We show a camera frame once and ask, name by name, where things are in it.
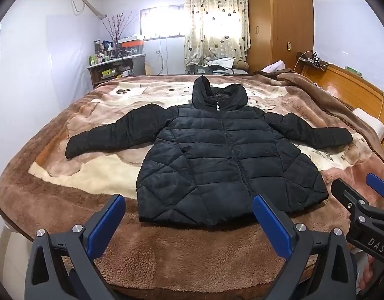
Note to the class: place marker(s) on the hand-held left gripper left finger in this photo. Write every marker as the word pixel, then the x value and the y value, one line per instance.
pixel 106 225

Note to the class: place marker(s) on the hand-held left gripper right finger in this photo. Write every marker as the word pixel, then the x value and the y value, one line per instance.
pixel 271 225

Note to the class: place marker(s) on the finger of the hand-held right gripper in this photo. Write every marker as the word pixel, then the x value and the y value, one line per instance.
pixel 346 193
pixel 379 184

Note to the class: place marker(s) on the black puffer jacket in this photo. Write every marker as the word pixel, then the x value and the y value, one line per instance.
pixel 210 162

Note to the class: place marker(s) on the pile of clothes and boxes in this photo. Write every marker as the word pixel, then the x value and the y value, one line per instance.
pixel 217 65

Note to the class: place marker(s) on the person's right hand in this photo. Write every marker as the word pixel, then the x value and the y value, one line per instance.
pixel 368 273

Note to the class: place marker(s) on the white pillow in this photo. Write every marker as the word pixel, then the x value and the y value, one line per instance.
pixel 368 123

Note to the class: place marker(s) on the brown printed plush blanket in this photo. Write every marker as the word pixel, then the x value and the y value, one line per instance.
pixel 85 162

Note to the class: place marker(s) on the wooden bed headboard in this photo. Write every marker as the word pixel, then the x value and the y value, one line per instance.
pixel 345 82

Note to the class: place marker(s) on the green box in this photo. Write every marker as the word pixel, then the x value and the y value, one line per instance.
pixel 353 71

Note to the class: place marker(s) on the power strip with plugs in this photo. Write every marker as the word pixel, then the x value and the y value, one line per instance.
pixel 315 60

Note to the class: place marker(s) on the white folded towel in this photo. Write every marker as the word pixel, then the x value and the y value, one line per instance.
pixel 273 66

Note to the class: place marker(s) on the cardboard box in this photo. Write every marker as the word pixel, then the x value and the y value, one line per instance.
pixel 149 68

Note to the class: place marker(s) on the cluttered side shelf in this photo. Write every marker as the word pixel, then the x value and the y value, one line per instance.
pixel 138 65

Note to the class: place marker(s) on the orange and white box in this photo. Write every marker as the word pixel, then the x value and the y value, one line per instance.
pixel 131 42

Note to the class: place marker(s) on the wooden wardrobe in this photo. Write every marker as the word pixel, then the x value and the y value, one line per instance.
pixel 279 22

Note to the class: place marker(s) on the dried branches in vase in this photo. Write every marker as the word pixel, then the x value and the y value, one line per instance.
pixel 117 26

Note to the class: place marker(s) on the window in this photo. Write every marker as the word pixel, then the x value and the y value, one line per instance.
pixel 162 22

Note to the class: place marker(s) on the heart print curtain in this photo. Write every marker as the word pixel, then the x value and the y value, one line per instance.
pixel 210 22

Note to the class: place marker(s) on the wrapped air conditioner pipe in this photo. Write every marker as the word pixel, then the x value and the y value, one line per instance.
pixel 88 3

